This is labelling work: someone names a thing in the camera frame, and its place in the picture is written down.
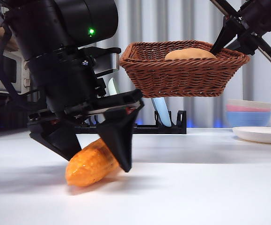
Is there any tan potato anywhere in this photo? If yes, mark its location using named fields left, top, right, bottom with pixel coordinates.
left=164, top=48, right=218, bottom=60

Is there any orange corn cob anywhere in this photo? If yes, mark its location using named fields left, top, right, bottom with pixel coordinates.
left=65, top=137, right=124, bottom=188

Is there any brown wicker basket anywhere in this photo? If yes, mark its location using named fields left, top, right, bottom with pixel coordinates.
left=119, top=41, right=251, bottom=98

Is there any pale green plate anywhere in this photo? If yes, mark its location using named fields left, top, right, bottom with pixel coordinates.
left=107, top=78, right=117, bottom=96

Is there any black plate rack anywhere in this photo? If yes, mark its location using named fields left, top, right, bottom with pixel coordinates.
left=74, top=109, right=187, bottom=135

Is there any pale blue plate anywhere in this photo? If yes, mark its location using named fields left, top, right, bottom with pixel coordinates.
left=151, top=97, right=173, bottom=127

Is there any grey pleated curtain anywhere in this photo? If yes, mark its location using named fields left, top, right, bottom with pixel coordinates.
left=95, top=0, right=271, bottom=128

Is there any cream bowl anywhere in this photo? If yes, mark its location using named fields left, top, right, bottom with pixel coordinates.
left=226, top=98, right=271, bottom=110

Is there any pink bowl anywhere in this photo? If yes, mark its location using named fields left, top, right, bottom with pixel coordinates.
left=226, top=105, right=271, bottom=113

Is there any blue bowl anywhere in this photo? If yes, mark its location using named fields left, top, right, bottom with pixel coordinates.
left=226, top=111, right=271, bottom=128

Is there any white flat plate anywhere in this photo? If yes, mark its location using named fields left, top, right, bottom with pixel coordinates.
left=232, top=126, right=271, bottom=145

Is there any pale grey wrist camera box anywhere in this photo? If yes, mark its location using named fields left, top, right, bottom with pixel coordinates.
left=95, top=46, right=121, bottom=78

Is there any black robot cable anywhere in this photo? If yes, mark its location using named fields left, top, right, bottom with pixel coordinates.
left=0, top=0, right=47, bottom=113

